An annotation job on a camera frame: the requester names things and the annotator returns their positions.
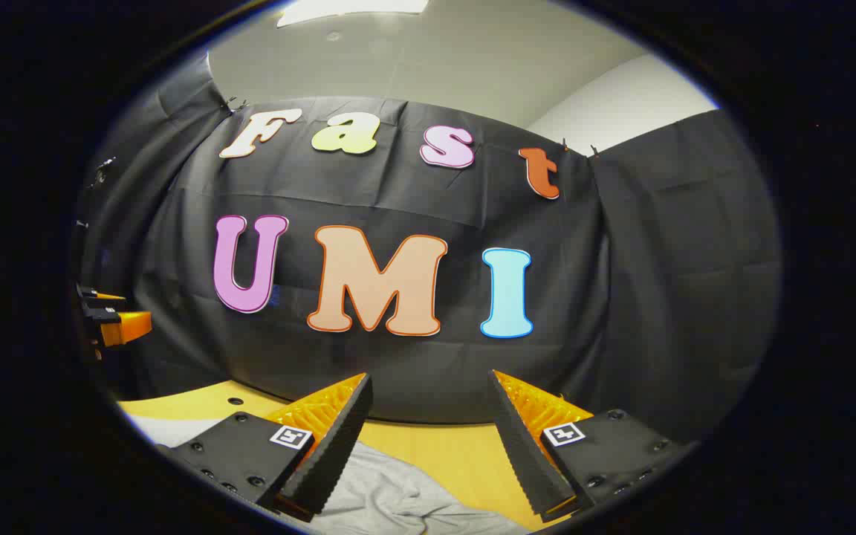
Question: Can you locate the ceiling light panel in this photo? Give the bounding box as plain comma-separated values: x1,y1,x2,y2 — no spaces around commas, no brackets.
276,0,429,29

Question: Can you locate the grey zip-neck sweatshirt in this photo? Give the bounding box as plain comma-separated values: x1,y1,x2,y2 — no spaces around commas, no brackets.
125,413,534,535

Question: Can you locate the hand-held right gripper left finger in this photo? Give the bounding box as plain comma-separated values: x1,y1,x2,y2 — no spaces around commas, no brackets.
155,373,374,517

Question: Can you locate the black backdrop cloth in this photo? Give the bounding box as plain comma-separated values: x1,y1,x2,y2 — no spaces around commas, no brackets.
75,52,784,447

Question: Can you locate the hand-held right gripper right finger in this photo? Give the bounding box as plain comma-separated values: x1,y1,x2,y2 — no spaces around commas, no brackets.
487,369,698,523

